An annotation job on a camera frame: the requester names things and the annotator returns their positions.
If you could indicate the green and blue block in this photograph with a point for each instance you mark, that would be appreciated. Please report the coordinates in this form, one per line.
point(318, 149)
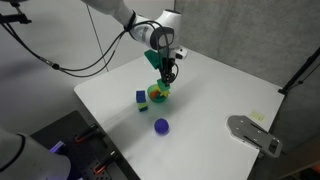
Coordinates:
point(143, 106)

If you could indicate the green plastic bowl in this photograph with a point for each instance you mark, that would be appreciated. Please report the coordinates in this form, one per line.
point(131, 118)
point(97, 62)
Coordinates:
point(156, 99)

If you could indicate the small purple lit bar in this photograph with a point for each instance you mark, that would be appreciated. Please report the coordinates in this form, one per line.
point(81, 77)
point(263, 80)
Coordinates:
point(56, 146)

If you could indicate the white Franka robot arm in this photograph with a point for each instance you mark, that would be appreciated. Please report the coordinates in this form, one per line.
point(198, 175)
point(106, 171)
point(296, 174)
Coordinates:
point(146, 26)

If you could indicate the orange toy piece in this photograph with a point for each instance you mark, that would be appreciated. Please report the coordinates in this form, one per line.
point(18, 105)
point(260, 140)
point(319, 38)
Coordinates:
point(153, 94)

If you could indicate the black stand pole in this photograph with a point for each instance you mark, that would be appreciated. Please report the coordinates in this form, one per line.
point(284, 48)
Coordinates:
point(300, 71)

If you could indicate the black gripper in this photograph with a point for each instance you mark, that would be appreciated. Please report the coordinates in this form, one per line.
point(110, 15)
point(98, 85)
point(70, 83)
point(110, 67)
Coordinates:
point(167, 60)

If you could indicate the yellow star toy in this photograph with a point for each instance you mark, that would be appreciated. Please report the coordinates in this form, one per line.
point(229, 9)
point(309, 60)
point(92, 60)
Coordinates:
point(164, 94)

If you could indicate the blue cube block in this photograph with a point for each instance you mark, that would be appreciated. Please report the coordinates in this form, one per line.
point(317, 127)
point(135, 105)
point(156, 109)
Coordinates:
point(140, 96)

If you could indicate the black perforated base board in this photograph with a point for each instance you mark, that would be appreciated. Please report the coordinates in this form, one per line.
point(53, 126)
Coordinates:
point(83, 153)

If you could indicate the purple round lid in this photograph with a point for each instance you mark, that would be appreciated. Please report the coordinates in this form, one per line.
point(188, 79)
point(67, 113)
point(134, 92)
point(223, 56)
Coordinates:
point(161, 126)

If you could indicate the grey metal mounting plate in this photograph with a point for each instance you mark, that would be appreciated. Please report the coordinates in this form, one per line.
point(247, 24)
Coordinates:
point(253, 135)

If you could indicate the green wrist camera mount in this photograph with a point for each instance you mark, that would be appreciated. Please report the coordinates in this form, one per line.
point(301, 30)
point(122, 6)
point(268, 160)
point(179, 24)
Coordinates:
point(153, 59)

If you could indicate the black orange clamp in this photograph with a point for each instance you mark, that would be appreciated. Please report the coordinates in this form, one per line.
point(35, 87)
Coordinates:
point(86, 133)
point(106, 162)

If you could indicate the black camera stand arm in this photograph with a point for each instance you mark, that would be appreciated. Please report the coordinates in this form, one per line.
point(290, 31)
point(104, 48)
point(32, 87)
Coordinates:
point(15, 17)

